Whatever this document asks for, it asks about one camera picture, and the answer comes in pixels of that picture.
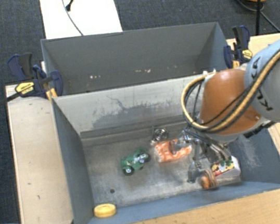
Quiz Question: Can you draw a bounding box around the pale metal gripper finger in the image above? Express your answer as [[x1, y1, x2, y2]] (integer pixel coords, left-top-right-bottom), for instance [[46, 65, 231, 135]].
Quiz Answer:
[[184, 158, 211, 184], [169, 134, 196, 155]]

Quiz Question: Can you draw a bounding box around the brown round toy food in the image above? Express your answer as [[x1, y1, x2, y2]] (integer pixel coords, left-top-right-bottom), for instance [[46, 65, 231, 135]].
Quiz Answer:
[[197, 167, 220, 192]]

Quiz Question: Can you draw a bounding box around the orange and white packet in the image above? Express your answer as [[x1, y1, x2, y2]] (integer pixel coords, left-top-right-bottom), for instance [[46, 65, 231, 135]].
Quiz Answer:
[[151, 136, 194, 165]]

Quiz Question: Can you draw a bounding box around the shiny silver round object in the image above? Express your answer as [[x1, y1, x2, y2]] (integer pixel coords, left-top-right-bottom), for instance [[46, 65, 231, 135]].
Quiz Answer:
[[148, 126, 171, 145]]

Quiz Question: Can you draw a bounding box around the green toy motorcycle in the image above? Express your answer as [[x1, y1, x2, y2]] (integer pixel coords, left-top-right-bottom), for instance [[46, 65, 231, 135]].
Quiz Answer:
[[118, 146, 154, 177]]

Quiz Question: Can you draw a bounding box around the grey metal bin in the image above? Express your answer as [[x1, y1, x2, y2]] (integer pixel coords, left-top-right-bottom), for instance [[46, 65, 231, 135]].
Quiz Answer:
[[40, 4, 280, 224]]

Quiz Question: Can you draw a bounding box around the yellow round disc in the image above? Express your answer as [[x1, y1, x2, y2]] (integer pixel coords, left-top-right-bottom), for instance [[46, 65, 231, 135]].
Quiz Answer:
[[92, 202, 119, 220]]

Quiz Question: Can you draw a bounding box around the pale wood flat board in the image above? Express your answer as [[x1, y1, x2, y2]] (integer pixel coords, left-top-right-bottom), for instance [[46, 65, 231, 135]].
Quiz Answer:
[[0, 78, 75, 224]]

